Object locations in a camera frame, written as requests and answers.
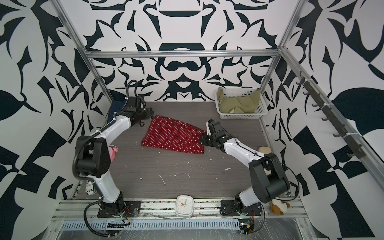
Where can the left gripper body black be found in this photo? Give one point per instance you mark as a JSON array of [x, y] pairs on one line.
[[144, 114]]

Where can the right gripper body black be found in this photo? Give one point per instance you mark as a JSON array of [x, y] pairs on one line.
[[209, 140]]

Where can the blue denim skirt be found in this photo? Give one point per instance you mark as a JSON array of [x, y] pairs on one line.
[[115, 107]]

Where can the red polka dot skirt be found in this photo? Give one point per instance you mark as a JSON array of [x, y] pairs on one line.
[[173, 135]]

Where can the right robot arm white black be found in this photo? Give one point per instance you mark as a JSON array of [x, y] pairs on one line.
[[268, 176]]

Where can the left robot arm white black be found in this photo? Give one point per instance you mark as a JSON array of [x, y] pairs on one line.
[[92, 158]]

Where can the olive green skirt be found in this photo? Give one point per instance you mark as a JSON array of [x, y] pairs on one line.
[[238, 105]]

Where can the pink alarm clock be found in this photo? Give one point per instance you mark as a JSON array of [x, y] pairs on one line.
[[113, 150]]

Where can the white plastic laundry basket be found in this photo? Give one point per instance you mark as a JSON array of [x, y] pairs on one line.
[[260, 111]]

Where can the white square clock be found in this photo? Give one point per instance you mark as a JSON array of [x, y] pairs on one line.
[[184, 206]]

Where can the brown plush toy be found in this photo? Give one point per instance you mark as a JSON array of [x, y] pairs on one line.
[[279, 207]]

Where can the green circuit board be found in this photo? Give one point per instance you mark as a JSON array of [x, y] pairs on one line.
[[246, 226]]

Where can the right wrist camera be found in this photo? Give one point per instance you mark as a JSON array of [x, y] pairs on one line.
[[210, 128]]

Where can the aluminium frame crossbar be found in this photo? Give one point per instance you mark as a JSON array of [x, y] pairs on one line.
[[180, 54]]

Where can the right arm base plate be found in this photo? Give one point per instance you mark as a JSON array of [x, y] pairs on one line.
[[231, 208]]

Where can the aluminium frame rail front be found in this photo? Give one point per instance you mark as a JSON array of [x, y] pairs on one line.
[[173, 209]]

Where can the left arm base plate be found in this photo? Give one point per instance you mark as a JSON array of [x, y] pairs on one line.
[[127, 209]]

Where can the white slotted cable duct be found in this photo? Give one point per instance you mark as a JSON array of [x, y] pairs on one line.
[[186, 224]]

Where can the grey wall hook rack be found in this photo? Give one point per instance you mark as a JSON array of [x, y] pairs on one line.
[[333, 115]]

